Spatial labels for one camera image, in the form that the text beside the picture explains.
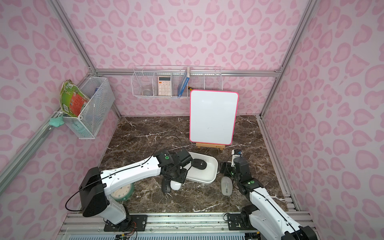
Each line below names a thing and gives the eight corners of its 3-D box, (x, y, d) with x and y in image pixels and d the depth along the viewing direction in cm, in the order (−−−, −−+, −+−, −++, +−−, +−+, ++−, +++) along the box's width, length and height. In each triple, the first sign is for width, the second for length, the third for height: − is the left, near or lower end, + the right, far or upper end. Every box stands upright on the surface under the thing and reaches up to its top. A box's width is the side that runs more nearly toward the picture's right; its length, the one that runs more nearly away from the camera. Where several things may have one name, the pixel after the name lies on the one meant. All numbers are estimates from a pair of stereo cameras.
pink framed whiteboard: (191, 148, 103) (188, 111, 77) (191, 127, 115) (189, 90, 89) (231, 147, 103) (242, 111, 77) (227, 127, 115) (236, 89, 88)
